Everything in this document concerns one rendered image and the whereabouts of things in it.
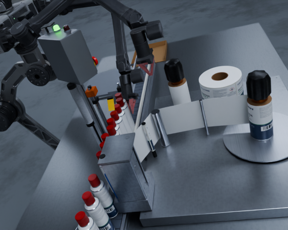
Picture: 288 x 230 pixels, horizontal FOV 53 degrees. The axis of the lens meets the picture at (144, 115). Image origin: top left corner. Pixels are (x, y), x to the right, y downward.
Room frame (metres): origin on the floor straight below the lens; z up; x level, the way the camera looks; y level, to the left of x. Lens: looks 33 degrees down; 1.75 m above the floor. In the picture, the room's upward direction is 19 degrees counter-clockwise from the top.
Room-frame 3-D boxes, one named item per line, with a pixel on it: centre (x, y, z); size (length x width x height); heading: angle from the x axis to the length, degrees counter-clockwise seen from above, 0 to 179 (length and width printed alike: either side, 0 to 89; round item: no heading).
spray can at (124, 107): (1.20, 0.09, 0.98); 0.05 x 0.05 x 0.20
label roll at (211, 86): (1.19, -0.40, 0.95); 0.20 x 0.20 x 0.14
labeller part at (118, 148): (0.78, 0.12, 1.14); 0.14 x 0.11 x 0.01; 163
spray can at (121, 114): (1.15, 0.11, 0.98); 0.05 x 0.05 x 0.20
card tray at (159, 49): (2.17, -0.21, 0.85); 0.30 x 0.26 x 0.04; 163
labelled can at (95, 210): (0.68, 0.26, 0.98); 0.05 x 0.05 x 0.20
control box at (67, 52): (1.14, 0.20, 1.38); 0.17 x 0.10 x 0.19; 38
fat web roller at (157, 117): (1.03, -0.05, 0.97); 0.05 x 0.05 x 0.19
